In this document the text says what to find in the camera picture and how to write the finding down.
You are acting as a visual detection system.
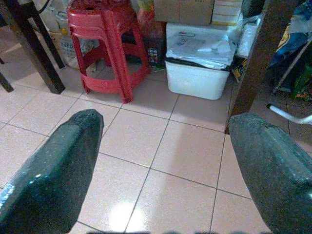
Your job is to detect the blue printed bag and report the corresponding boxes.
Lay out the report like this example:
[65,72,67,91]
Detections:
[270,0,312,69]

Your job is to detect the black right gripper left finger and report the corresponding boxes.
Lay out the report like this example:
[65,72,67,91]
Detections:
[0,109,105,234]

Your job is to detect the dark wooden table leg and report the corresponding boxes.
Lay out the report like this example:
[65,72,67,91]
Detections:
[224,0,298,135]

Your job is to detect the dark wooden chair leg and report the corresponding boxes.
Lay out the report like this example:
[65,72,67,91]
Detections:
[0,0,66,95]

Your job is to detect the red plastic bag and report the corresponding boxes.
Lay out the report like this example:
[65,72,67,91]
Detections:
[136,2,167,68]

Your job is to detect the white plastic storage bin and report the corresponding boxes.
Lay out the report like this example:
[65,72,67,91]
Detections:
[164,57,231,100]

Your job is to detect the green printed bag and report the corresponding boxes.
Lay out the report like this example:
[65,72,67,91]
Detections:
[291,63,312,99]

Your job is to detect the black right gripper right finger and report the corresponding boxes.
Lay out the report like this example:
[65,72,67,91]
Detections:
[228,112,312,234]

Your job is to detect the red plastic stool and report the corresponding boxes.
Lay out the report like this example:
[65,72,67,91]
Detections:
[67,0,151,104]

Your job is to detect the brown cardboard box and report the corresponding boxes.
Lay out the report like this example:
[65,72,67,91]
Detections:
[154,0,215,25]

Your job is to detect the white printed sack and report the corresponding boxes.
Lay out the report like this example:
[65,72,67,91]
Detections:
[55,11,98,70]

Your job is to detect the clear plastic bag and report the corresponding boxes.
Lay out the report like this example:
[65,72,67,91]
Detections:
[235,14,262,59]

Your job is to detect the white metal rack leg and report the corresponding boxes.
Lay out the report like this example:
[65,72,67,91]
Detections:
[266,103,312,125]

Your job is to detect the white paper stack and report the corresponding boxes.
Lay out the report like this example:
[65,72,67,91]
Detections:
[166,22,237,71]

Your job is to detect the white and yellow box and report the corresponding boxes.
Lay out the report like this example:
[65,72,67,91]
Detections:
[211,0,244,26]

